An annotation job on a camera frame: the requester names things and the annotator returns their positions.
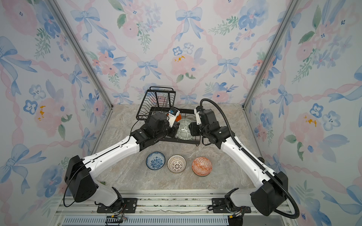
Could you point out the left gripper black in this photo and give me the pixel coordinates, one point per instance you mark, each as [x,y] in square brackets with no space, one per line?
[174,129]

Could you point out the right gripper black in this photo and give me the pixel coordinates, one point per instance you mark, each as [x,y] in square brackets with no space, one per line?
[193,129]

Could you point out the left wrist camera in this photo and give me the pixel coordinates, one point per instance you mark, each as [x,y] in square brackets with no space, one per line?
[172,115]

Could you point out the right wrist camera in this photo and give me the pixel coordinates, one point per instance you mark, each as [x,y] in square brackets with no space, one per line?
[204,117]

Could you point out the brown lattice ceramic bowl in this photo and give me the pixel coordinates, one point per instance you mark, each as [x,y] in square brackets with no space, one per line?
[176,164]

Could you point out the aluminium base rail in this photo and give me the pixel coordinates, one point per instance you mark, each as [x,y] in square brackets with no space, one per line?
[166,208]

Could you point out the orange plastic bowl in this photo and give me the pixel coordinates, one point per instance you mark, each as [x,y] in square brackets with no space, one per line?
[178,118]

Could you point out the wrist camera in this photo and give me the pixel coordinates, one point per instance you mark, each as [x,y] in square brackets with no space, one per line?
[204,117]
[172,115]

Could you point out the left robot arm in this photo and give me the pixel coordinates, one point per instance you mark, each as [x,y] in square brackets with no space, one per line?
[82,173]

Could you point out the green patterned ceramic bowl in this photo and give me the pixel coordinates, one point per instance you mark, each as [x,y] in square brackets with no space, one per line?
[184,132]

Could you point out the blue patterned ceramic bowl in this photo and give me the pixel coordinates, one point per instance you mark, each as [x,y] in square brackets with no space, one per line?
[155,160]

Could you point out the red patterned ceramic bowl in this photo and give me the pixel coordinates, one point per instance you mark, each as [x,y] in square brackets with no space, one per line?
[202,166]

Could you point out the black wire dish rack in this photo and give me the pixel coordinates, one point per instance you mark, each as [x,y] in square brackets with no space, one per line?
[161,99]

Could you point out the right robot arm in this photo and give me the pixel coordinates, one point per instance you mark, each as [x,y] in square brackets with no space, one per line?
[269,185]

